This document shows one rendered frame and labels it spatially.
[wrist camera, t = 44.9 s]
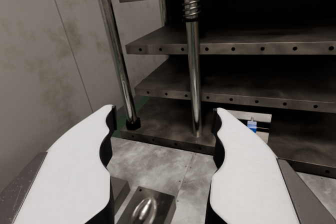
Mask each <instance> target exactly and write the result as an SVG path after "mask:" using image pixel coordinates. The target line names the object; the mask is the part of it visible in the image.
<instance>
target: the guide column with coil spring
mask: <svg viewBox="0 0 336 224"><path fill-rule="evenodd" d="M193 1H196V0H184V3H188V2H193ZM197 6H198V2H197V3H194V4H189V5H185V9H188V8H193V7H197ZM198 11H199V9H198V8H197V9H193V10H189V11H185V14H186V15H187V14H192V13H196V12H198ZM198 17H199V14H196V15H192V16H187V17H185V18H186V19H193V18H198ZM186 36H187V51H188V66H189V81H190V96H191V111H192V126H193V135H194V136H195V137H201V136H203V113H202V86H201V60H200V33H199V21H194V22H186Z"/></svg>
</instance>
